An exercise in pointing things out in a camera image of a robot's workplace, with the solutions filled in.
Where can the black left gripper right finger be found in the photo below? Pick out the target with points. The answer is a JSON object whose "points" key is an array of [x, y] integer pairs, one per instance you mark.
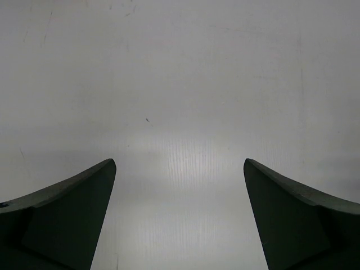
{"points": [[301, 227]]}

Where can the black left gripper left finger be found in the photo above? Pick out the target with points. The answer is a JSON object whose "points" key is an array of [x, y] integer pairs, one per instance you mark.
{"points": [[57, 227]]}

